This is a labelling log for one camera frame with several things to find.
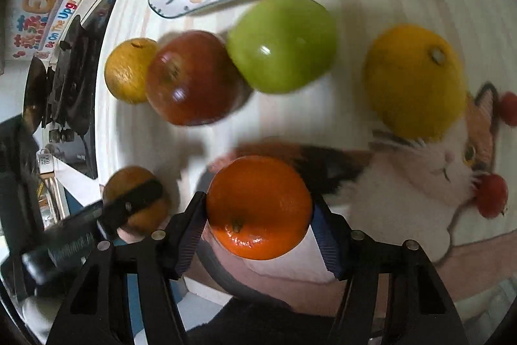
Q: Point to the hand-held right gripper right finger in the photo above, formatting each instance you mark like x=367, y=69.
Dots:
x=327, y=244

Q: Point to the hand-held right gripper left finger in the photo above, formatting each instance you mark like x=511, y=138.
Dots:
x=190, y=244

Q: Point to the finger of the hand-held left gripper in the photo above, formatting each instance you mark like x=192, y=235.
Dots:
x=133, y=199

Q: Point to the brown round fruit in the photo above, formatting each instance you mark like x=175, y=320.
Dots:
x=125, y=177

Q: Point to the bright orange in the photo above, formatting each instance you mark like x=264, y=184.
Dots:
x=258, y=203

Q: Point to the yellow-green citrus fruit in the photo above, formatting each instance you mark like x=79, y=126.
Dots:
x=125, y=70

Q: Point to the red apple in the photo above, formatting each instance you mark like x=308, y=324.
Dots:
x=190, y=82

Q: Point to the red cherry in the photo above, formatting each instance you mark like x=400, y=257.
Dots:
x=509, y=108
x=490, y=194

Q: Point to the large yellow citrus fruit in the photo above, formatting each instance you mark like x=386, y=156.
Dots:
x=416, y=86

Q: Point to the large green apple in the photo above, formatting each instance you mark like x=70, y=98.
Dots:
x=282, y=42

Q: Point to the striped cat print tablecloth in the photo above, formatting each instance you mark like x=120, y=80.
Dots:
x=307, y=122

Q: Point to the dark frying pan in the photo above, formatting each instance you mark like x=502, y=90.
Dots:
x=34, y=94

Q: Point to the black gas stove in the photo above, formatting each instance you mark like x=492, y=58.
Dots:
x=76, y=66

